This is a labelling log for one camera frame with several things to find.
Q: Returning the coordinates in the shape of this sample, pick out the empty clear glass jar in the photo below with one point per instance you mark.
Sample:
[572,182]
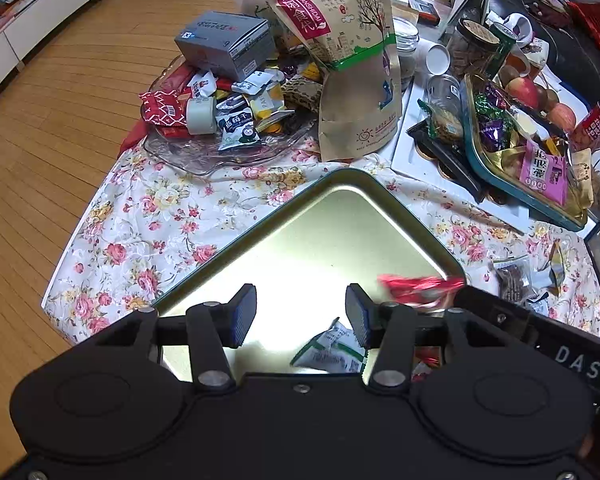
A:
[445,92]

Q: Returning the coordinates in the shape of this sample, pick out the white paper cup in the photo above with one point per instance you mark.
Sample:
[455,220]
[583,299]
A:
[437,59]

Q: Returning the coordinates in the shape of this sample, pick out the floral tablecloth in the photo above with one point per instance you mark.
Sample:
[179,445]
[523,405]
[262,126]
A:
[145,240]

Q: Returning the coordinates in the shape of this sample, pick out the glass jar with white contents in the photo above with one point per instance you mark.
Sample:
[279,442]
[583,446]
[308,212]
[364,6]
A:
[406,40]

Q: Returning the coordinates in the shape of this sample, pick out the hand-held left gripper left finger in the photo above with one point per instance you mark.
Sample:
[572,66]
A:
[242,316]

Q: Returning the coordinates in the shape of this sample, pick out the clear glass plate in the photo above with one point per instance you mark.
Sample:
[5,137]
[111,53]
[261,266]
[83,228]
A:
[190,152]

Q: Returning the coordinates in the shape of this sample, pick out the red apple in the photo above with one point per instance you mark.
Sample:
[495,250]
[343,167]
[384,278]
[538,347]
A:
[522,91]
[562,116]

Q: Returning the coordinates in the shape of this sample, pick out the shiny red snack packet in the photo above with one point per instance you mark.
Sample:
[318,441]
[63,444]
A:
[420,287]

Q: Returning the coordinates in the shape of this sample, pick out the black white snack packet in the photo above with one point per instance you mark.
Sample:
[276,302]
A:
[257,82]

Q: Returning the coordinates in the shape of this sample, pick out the white tape roll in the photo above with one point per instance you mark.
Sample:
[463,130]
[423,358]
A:
[200,117]

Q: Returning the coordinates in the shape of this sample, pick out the green can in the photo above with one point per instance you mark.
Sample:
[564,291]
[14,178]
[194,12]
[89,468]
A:
[505,45]

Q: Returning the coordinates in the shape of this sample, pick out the grey cardboard box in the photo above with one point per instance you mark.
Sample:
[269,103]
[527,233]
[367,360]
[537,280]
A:
[220,45]

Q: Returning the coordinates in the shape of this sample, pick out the white cabinet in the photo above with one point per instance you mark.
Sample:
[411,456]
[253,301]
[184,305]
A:
[45,20]

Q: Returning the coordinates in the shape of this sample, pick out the large brown paper snack bag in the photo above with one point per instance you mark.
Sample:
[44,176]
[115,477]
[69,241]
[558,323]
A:
[355,110]

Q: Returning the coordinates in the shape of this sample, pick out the pink snack packet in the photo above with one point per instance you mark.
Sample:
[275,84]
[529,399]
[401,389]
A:
[542,172]

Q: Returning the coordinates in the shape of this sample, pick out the black gold plastic tray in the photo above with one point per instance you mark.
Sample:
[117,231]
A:
[450,161]

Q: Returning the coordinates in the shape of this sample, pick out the green white snack packet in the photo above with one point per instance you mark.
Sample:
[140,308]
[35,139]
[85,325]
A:
[325,355]

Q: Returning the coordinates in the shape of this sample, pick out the teal tin tray with snacks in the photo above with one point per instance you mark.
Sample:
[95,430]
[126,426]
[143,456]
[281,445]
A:
[500,180]

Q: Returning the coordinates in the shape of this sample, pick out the gold tin tray teal rim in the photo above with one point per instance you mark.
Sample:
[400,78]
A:
[305,240]

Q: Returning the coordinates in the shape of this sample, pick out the red cloth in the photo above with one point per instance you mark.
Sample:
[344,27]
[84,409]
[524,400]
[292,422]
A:
[595,25]

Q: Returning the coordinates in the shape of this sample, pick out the green cookie packet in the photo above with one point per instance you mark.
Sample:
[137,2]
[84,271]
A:
[445,126]

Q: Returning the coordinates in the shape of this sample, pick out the white flat board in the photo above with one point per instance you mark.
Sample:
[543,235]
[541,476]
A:
[415,155]

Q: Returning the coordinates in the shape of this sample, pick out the white round device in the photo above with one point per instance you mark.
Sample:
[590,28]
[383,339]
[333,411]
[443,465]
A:
[517,24]

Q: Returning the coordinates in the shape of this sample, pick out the red labelled jar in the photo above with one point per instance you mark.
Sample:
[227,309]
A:
[592,127]

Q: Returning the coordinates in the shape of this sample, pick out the beige snack packet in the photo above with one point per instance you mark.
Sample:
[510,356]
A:
[580,175]

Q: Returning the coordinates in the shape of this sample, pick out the black sofa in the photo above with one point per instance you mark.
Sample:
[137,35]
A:
[570,60]

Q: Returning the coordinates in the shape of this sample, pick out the pile of purple wrapped candies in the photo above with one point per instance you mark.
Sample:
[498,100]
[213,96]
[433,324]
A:
[495,125]

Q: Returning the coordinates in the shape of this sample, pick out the small red white packet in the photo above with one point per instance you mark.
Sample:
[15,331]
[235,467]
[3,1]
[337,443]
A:
[202,85]

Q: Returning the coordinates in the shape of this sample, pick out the brown patterned snack packet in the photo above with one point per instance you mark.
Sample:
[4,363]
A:
[302,91]

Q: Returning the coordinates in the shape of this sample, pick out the blue white cartoon snack packet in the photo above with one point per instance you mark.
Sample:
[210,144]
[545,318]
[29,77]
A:
[237,132]

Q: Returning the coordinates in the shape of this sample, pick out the red packet with barcode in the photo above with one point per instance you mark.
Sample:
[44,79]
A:
[160,107]

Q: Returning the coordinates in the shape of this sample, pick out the clear jar with black lid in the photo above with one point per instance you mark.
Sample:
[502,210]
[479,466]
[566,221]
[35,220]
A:
[472,55]

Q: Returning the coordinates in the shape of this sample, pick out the clear packet of dark snack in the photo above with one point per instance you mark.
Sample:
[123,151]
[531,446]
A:
[512,280]

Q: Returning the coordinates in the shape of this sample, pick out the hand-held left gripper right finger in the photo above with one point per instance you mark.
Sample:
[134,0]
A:
[357,320]

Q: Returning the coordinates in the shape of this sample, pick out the pale yellow snack packet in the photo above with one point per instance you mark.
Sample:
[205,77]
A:
[267,100]

